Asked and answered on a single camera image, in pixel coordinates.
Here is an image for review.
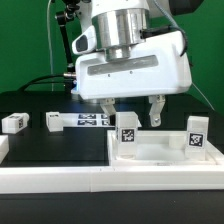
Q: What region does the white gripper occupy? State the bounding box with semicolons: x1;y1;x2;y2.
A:
75;31;192;127

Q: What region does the white square table top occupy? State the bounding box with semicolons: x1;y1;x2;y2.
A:
107;131;224;166

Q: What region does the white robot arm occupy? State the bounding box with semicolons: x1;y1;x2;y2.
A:
71;0;204;127

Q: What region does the white sheet with tags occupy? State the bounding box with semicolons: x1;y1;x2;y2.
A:
59;113;143;128

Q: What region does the white U-shaped fence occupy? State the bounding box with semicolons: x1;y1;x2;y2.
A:
0;134;224;195

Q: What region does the black cable bundle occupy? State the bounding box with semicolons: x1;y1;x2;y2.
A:
18;73;78;93

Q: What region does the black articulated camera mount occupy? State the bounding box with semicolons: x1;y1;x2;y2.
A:
55;0;80;72

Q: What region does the grey thin cable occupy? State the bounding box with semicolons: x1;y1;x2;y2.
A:
45;0;56;93

